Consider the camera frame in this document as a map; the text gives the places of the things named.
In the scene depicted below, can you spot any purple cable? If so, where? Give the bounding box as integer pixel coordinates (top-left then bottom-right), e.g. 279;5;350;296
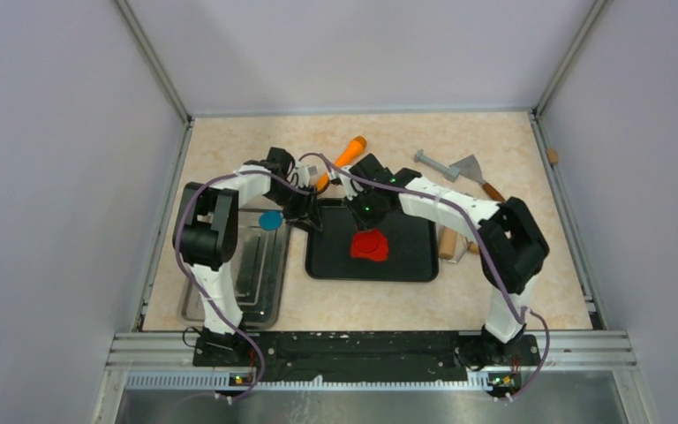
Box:
315;161;551;399
174;153;340;402

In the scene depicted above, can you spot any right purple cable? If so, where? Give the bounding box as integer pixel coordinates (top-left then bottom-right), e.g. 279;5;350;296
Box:
315;161;551;399

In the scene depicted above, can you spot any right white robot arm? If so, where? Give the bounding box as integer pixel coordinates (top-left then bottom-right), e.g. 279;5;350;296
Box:
335;155;550;370

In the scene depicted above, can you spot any orange toy carrot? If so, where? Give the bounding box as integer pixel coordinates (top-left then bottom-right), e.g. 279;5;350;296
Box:
316;136;367;192

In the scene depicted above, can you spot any wooden rolling pin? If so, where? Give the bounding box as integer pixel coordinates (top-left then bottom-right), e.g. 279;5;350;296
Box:
438;227;479;263

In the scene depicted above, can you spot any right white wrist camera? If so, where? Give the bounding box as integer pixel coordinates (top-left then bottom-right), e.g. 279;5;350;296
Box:
339;173;363;201

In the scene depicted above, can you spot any silver metal tray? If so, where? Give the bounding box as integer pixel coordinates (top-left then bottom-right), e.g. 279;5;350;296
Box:
179;204;293;330

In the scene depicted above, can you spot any blue dough piece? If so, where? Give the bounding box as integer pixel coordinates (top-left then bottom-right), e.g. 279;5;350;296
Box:
258;210;283;231

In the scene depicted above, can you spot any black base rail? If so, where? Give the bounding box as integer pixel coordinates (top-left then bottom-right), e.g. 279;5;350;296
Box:
192;330;540;385

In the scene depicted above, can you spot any metal scraper wooden handle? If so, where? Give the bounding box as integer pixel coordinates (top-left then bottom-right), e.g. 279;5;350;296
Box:
451;155;505;202

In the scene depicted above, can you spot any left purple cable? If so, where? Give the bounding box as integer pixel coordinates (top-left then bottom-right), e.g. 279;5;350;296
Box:
174;153;340;402

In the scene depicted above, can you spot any red dough piece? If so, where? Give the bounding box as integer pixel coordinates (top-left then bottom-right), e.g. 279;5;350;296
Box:
350;229;389;262

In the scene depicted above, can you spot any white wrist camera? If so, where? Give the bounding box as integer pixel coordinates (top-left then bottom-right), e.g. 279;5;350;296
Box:
339;173;363;201
289;162;318;188

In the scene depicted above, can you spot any grey dumbbell tool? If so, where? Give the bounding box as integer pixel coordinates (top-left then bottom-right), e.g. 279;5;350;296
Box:
413;149;460;182

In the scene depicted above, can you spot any black baking tray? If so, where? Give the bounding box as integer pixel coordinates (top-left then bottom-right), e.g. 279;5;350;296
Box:
305;199;439;283

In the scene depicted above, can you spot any small wooden block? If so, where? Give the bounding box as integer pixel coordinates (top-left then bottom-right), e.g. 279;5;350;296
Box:
546;148;559;166

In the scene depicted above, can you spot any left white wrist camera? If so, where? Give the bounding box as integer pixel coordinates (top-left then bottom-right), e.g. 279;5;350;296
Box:
289;162;318;188

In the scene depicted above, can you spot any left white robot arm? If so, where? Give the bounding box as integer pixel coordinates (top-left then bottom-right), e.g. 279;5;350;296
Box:
173;148;321;365

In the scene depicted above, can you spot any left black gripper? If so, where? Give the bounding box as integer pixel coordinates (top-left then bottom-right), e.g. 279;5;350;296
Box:
264;183;322;232

